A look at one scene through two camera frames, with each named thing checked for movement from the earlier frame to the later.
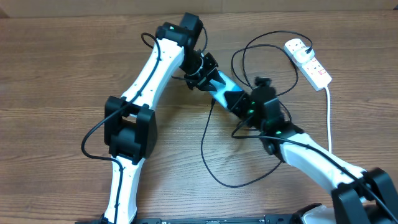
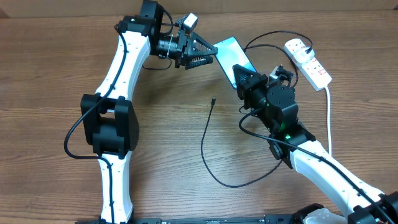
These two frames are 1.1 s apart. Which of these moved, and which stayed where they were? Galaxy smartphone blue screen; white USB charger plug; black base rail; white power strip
Moved: Galaxy smartphone blue screen
Stayed: black base rail; white power strip; white USB charger plug
